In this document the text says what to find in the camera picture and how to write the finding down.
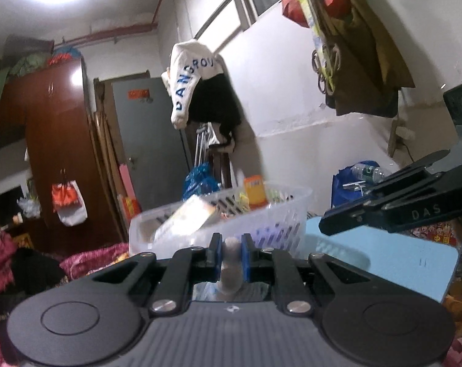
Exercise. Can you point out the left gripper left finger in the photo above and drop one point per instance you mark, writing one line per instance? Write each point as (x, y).
(177, 276)

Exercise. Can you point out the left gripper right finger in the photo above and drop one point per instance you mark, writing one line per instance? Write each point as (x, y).
(277, 268)

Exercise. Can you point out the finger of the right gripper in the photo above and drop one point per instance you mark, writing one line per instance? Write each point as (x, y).
(406, 177)
(434, 200)

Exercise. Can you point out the orange yellow capsule box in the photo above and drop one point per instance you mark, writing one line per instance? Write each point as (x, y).
(193, 215)

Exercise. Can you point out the plush toy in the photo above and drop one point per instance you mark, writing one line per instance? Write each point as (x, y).
(231, 276)

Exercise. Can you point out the purple tissue pack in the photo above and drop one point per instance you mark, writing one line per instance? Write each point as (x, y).
(279, 236)

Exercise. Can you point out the orange medicine box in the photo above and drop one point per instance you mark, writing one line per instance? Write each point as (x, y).
(255, 192)

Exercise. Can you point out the blue shopping bag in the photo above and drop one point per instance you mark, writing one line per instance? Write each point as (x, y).
(350, 183)

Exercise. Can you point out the white plastic laundry basket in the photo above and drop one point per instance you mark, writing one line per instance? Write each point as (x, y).
(286, 204)

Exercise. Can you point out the blue plastic bag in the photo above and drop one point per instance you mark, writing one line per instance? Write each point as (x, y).
(200, 181)

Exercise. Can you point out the olive hanging bags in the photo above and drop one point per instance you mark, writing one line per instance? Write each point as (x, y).
(358, 65)

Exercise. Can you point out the grey metal door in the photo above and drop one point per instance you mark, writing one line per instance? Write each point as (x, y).
(154, 150)

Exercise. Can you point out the pink floral quilt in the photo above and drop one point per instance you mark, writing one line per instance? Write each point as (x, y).
(83, 264)

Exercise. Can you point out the red white hanging bag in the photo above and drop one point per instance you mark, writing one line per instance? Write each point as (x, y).
(68, 203)

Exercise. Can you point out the white black hanging jacket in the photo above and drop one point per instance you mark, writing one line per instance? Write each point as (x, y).
(200, 92)

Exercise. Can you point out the dark red wooden wardrobe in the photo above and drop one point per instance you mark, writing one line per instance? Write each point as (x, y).
(51, 109)

